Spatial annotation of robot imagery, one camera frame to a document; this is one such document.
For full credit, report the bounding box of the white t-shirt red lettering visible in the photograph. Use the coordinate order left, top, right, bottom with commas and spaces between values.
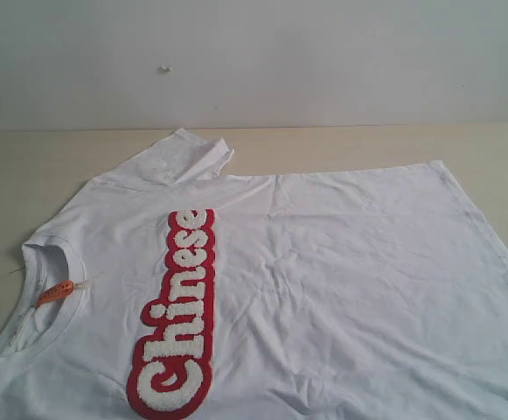
0, 129, 508, 419

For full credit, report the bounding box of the orange neck label tag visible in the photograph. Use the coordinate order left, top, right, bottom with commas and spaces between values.
35, 280, 74, 308

